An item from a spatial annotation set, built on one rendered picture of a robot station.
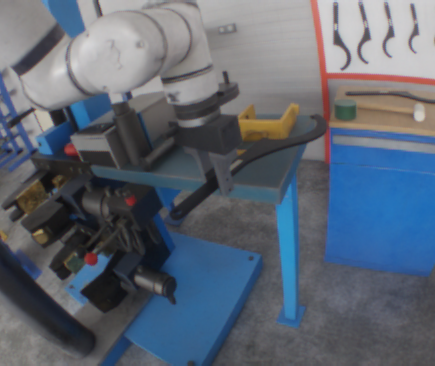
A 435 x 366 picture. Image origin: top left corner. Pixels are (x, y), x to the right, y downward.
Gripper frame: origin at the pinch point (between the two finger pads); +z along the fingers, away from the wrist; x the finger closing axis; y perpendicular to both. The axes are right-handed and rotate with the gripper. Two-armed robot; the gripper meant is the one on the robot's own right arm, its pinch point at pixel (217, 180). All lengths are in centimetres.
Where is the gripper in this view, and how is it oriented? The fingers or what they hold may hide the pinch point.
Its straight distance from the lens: 50.8
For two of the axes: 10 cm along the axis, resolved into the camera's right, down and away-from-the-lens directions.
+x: 7.2, 2.5, -6.5
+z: 2.3, 8.0, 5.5
